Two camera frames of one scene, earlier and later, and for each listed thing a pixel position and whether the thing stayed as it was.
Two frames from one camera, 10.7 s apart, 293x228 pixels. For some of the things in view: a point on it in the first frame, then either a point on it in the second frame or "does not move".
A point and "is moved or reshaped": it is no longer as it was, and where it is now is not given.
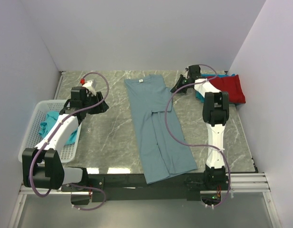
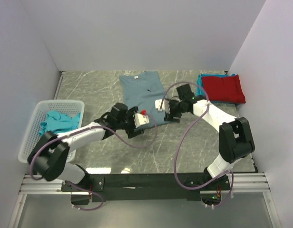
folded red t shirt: [231, 84] does not move
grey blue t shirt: [163, 155] is moved or reshaped
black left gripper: [102, 107] → [130, 131]
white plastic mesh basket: [34, 137] does not move
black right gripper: [178, 84] → [170, 117]
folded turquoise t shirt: [198, 96] does not move
